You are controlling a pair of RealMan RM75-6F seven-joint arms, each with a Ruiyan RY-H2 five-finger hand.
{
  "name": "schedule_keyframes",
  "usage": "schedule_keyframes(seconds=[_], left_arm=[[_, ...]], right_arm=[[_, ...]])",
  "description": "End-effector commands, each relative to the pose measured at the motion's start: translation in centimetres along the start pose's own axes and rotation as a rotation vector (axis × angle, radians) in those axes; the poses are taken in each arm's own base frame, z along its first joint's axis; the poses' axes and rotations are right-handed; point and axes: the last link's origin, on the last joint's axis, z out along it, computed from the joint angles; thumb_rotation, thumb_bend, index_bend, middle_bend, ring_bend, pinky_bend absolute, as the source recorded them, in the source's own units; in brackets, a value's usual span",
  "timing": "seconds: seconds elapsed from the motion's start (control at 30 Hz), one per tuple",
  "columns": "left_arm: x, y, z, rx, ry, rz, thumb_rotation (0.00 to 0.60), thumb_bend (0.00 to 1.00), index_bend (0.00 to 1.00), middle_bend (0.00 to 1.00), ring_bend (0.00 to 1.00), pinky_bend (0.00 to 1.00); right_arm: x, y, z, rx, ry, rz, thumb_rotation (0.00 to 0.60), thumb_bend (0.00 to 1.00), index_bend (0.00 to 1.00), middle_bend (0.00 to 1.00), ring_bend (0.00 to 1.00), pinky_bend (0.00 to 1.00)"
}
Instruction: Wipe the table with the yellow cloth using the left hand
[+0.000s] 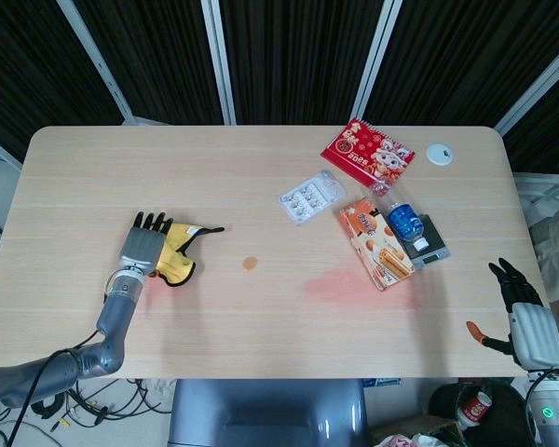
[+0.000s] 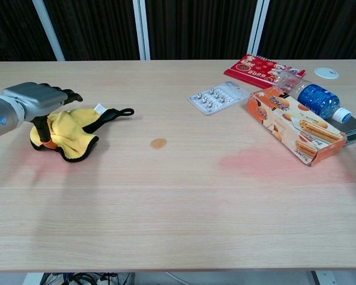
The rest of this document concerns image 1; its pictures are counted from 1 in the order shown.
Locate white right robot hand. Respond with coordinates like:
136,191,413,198
465,257,559,372

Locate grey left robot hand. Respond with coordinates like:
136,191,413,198
117,211,174,277

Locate yellow cloth with black trim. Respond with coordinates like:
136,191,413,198
149,222,226,287

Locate black bag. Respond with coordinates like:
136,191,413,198
428,379,538,447

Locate red paper cup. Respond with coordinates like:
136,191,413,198
460,389,494,427

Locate grey digital scale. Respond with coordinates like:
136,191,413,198
402,213,452,270

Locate clear bottle with blue label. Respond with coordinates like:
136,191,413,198
365,179,430,251

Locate clear blister pack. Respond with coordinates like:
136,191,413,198
279,169,347,227

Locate orange snack box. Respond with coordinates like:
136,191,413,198
338,196,416,292

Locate white round grommet cap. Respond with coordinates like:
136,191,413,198
425,142,455,165

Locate grey robot torso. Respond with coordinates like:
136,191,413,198
167,379,369,447

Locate red spiral desk calendar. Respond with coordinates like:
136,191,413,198
320,117,417,183

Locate tangle of floor cables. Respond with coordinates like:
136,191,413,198
27,376,176,437

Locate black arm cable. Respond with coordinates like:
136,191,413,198
7,329,102,447

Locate white partition post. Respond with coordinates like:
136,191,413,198
496,32,559,136
58,0,142,126
199,0,238,126
342,0,404,126

